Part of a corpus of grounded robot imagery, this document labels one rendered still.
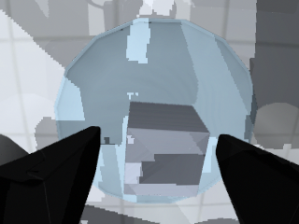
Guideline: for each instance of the grey cube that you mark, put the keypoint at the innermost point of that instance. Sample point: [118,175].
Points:
[166,150]

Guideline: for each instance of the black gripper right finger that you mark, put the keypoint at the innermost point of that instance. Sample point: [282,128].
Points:
[263,187]

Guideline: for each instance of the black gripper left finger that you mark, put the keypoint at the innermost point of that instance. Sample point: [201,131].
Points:
[50,186]

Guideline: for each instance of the dark grey cylinder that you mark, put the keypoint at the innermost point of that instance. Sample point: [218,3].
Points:
[9,151]

